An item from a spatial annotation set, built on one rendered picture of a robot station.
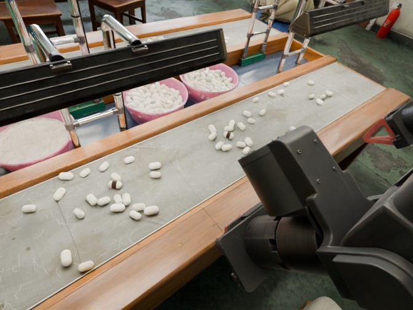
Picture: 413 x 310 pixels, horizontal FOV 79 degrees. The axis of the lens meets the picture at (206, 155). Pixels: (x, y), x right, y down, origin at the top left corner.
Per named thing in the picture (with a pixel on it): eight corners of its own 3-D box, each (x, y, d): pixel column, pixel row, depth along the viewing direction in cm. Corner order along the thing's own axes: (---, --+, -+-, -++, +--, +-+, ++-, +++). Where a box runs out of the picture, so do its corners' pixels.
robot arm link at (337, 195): (436, 330, 12) (480, 232, 16) (311, 120, 13) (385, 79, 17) (275, 288, 22) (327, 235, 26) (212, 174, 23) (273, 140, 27)
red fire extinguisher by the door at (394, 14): (386, 37, 401) (409, 3, 365) (381, 39, 393) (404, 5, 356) (378, 34, 408) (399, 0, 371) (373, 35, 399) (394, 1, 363)
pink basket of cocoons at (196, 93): (245, 99, 119) (251, 82, 112) (201, 117, 106) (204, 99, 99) (211, 72, 132) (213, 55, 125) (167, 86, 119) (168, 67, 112)
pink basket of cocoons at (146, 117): (198, 108, 110) (200, 90, 103) (160, 143, 93) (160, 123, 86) (150, 85, 117) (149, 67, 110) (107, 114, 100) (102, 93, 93)
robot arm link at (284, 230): (355, 299, 18) (389, 253, 20) (305, 213, 18) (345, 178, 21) (288, 284, 24) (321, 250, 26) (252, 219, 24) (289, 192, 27)
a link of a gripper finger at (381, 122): (351, 130, 57) (393, 112, 49) (365, 120, 61) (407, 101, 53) (367, 156, 57) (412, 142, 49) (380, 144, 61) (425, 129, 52)
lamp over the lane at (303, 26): (386, 15, 112) (397, -3, 107) (305, 39, 82) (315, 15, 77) (370, 9, 116) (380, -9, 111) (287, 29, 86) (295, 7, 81)
